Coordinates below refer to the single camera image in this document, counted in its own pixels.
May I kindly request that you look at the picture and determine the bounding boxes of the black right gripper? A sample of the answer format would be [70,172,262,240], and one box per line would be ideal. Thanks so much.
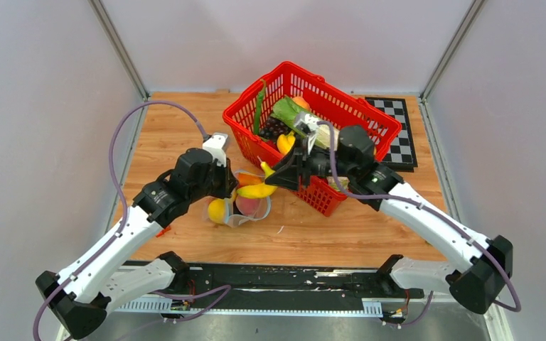
[264,136,355,190]

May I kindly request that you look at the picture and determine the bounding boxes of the small yellow banana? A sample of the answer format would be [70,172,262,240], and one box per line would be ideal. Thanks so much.
[237,161,278,199]

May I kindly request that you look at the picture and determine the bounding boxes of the yellow pear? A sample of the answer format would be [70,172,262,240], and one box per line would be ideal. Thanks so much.
[207,198,230,224]

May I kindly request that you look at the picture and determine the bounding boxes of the pink peach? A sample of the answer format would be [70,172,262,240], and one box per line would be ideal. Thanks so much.
[235,196,261,216]

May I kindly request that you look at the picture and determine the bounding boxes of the clear zip top bag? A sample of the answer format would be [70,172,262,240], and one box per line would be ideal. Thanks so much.
[203,170,271,227]

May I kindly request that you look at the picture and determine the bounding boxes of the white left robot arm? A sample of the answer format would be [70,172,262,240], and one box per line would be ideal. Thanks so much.
[36,146,237,340]

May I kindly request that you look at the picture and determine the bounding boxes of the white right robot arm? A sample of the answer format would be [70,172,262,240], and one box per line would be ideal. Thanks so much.
[265,125,522,314]

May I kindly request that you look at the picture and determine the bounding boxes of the dark purple grapes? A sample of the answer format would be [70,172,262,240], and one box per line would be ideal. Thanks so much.
[258,117,291,141]

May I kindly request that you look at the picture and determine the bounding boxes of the white green napa cabbage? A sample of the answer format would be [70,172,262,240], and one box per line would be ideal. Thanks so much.
[270,96,339,155]

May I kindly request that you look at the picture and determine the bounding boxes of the red plastic shopping basket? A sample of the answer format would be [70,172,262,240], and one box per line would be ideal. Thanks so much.
[223,61,403,216]

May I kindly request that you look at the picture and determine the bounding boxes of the small pale peach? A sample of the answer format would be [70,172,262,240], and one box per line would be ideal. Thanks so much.
[292,96,311,111]

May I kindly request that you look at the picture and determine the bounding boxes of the green chili pepper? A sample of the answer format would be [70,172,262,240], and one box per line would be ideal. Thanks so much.
[252,78,267,136]

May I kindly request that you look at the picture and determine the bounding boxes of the black white checkerboard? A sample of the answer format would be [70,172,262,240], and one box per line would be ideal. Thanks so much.
[365,97,419,173]

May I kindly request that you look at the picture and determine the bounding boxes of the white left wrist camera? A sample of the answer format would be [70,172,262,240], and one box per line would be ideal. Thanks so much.
[202,132,230,167]

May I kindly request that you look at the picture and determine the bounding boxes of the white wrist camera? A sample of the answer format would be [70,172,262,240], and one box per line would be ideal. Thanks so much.
[294,112,320,153]
[202,132,230,167]

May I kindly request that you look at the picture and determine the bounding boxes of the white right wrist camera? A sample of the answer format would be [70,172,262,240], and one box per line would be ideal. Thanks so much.
[294,112,320,153]

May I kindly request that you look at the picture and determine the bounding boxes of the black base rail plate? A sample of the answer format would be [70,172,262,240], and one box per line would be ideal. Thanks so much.
[163,263,424,312]

